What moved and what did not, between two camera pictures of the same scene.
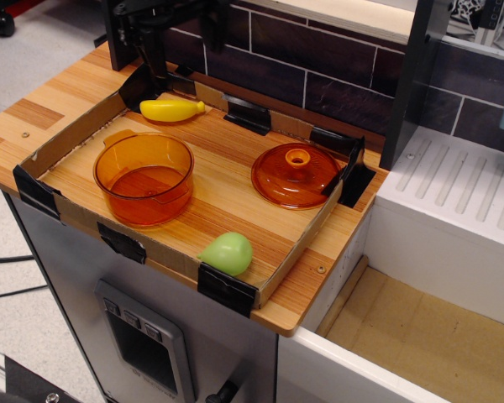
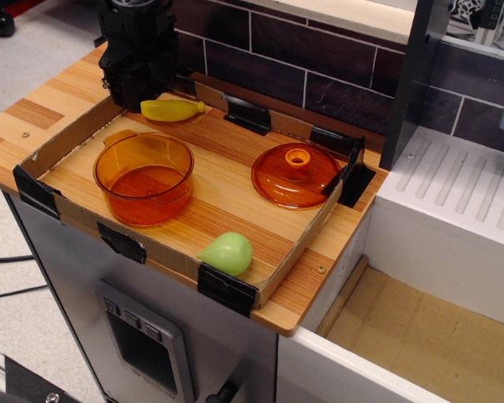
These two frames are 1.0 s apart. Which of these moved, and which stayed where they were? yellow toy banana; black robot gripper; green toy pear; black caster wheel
Moved: black robot gripper
Stayed: black caster wheel; green toy pear; yellow toy banana
